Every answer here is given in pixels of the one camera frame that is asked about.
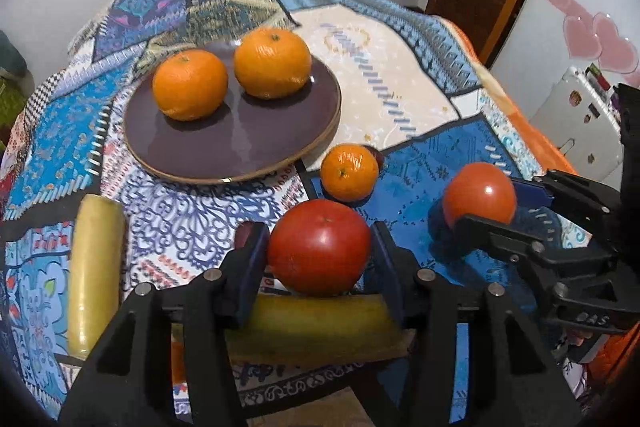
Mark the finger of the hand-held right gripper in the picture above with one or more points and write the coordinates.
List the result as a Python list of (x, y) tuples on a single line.
[(500, 237), (531, 194)]

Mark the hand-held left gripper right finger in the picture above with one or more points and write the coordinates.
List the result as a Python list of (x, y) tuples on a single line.
[(387, 267)]

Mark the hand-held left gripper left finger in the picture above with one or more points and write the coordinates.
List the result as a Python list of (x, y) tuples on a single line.
[(252, 259)]

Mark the small red tomato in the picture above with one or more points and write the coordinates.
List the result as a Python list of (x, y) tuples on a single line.
[(477, 194)]

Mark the large red tomato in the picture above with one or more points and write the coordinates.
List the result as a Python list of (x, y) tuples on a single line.
[(320, 247)]

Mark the dark red jujube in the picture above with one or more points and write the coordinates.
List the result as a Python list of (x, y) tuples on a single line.
[(376, 157), (243, 234)]

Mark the orange blanket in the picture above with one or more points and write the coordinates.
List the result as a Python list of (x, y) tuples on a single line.
[(545, 142)]

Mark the white box with holes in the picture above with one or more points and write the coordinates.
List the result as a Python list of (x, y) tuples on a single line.
[(575, 127)]

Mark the yellow banana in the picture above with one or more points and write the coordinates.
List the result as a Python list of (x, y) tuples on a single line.
[(315, 324), (96, 272)]

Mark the small orange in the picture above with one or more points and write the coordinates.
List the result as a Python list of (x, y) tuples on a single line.
[(349, 172)]

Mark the purple round plate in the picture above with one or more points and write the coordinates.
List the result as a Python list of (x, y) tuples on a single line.
[(235, 127)]

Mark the patchwork printed blanket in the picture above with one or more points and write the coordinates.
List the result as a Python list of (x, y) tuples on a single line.
[(425, 72)]

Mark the large orange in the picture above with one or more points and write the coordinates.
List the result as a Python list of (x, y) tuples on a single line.
[(272, 62), (190, 84)]

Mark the green cloth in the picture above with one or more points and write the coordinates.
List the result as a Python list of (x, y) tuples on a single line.
[(12, 77)]

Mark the pink heart wall decal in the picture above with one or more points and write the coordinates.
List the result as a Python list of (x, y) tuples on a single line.
[(605, 42)]

